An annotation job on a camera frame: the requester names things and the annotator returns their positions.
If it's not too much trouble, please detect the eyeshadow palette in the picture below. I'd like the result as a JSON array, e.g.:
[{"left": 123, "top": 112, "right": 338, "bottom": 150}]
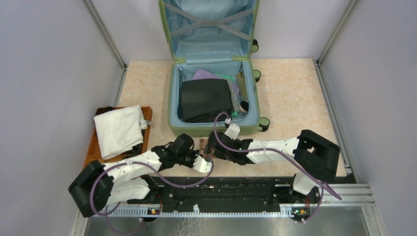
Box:
[{"left": 199, "top": 138, "right": 215, "bottom": 159}]

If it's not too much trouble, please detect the black garment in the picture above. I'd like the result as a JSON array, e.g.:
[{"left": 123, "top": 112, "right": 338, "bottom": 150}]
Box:
[{"left": 178, "top": 78, "right": 234, "bottom": 123}]

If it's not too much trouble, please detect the gold cap bottle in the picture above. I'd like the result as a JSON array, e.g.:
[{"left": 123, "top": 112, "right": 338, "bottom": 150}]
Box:
[{"left": 237, "top": 72, "right": 249, "bottom": 113}]

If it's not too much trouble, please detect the green white tie-dye garment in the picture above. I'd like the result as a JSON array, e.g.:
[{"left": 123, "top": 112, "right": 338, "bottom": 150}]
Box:
[{"left": 215, "top": 74, "right": 240, "bottom": 118}]

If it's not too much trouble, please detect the purple t-shirt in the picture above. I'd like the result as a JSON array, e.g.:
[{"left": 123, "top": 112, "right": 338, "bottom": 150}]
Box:
[{"left": 192, "top": 68, "right": 237, "bottom": 84}]

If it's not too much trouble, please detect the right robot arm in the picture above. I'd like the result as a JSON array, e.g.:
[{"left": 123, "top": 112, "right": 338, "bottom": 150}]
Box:
[{"left": 203, "top": 129, "right": 342, "bottom": 203}]

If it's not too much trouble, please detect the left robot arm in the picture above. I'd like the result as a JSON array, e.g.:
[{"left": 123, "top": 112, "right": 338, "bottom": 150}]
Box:
[{"left": 68, "top": 134, "right": 213, "bottom": 217}]

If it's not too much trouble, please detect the white fluffy towel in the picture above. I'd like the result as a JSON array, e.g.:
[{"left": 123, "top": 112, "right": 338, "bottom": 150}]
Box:
[{"left": 93, "top": 105, "right": 147, "bottom": 160}]

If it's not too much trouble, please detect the orange wooden tray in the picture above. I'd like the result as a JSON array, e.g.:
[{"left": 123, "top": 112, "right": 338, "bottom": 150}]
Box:
[{"left": 83, "top": 106, "right": 153, "bottom": 167}]

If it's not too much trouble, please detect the green suitcase blue lining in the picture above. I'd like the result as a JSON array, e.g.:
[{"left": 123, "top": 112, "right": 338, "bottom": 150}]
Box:
[{"left": 159, "top": 0, "right": 261, "bottom": 137}]

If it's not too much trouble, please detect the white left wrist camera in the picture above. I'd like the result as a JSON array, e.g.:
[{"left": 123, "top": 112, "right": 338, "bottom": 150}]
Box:
[{"left": 192, "top": 155, "right": 213, "bottom": 174}]

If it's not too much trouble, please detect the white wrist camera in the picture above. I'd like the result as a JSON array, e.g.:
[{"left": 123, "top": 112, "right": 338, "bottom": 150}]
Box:
[
  {"left": 192, "top": 155, "right": 213, "bottom": 174},
  {"left": 224, "top": 123, "right": 240, "bottom": 140}
]

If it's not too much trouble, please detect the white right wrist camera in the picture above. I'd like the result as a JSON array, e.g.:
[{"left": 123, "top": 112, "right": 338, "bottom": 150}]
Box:
[{"left": 224, "top": 123, "right": 240, "bottom": 140}]

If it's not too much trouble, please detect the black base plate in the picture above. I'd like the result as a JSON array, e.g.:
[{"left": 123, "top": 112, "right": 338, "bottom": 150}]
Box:
[{"left": 127, "top": 176, "right": 320, "bottom": 213}]

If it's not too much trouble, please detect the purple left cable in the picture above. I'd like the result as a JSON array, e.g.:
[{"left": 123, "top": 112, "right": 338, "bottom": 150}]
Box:
[{"left": 89, "top": 156, "right": 214, "bottom": 236}]

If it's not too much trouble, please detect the purple cable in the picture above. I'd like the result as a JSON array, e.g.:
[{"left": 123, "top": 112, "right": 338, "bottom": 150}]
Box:
[
  {"left": 213, "top": 112, "right": 343, "bottom": 224},
  {"left": 89, "top": 156, "right": 214, "bottom": 236}
]

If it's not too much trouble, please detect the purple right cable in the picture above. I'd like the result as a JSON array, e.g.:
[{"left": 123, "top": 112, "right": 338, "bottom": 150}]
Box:
[{"left": 213, "top": 112, "right": 343, "bottom": 224}]

